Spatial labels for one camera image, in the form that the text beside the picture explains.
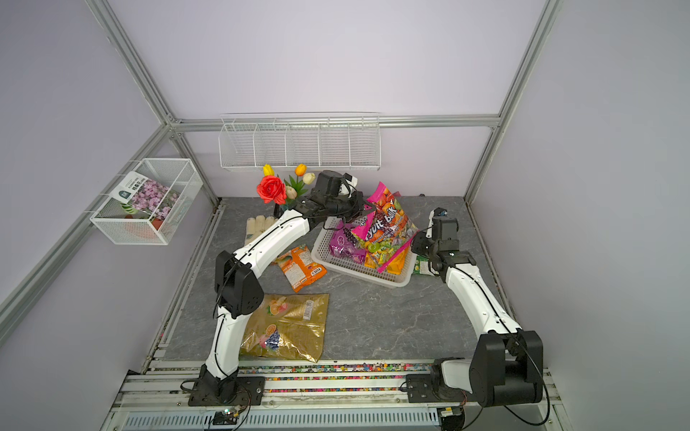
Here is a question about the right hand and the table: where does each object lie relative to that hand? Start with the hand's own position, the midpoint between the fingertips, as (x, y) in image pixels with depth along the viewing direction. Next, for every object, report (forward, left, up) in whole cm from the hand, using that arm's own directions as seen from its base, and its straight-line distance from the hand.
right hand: (419, 235), depth 86 cm
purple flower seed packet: (+2, +79, +17) cm, 81 cm away
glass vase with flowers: (+2, +41, +17) cm, 44 cm away
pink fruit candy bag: (0, +11, 0) cm, 11 cm away
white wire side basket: (-4, +85, +12) cm, 86 cm away
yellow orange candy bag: (-5, +7, -12) cm, 15 cm away
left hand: (+3, +13, +9) cm, 16 cm away
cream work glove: (+19, +62, -17) cm, 67 cm away
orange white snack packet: (-3, +41, -15) cm, 44 cm away
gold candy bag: (-24, +42, -14) cm, 50 cm away
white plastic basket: (0, +33, -10) cm, 34 cm away
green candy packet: (-3, -4, -15) cm, 16 cm away
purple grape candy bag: (+5, +25, -12) cm, 28 cm away
